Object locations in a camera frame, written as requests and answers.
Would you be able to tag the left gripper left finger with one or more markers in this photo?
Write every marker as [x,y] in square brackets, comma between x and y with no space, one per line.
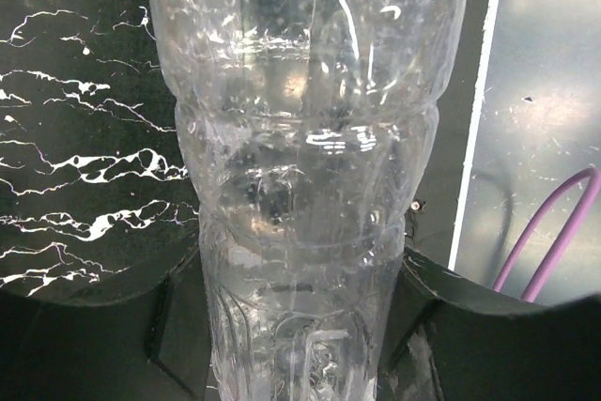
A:
[140,335]

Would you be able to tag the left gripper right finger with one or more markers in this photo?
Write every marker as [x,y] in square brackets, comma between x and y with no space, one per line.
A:
[448,338]

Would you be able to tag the clear plastic bottle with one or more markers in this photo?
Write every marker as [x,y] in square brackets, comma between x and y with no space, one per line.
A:
[305,127]

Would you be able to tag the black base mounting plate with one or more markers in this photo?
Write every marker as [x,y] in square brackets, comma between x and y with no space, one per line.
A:
[431,228]

